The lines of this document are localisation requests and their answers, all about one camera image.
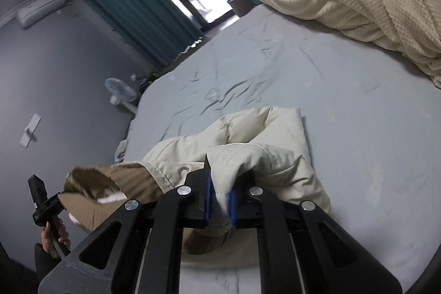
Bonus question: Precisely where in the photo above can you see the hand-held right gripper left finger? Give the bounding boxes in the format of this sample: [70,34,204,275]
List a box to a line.
[38,153,215,294]

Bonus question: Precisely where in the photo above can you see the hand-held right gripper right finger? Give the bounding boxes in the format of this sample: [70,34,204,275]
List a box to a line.
[228,185,402,294]

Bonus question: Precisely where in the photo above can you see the cream hooded jacket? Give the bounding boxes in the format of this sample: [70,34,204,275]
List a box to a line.
[58,106,333,255]

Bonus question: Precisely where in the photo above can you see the person's left forearm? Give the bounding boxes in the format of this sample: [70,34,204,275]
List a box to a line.
[34,243,66,281]

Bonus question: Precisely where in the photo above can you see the person's left hand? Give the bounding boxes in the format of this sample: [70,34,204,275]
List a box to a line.
[41,221,71,258]

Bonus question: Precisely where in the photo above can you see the white standing fan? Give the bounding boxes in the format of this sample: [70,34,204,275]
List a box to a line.
[104,77,138,115]

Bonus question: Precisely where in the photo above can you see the white air conditioner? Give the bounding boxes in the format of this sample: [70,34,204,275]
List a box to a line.
[17,0,68,29]

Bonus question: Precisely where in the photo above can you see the teal curtain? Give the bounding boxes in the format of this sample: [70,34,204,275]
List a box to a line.
[67,0,204,71]

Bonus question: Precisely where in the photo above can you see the dark trash can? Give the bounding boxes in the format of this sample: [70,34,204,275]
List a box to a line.
[227,0,256,17]

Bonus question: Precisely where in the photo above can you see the white wall switch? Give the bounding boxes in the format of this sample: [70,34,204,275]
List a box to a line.
[20,113,42,148]

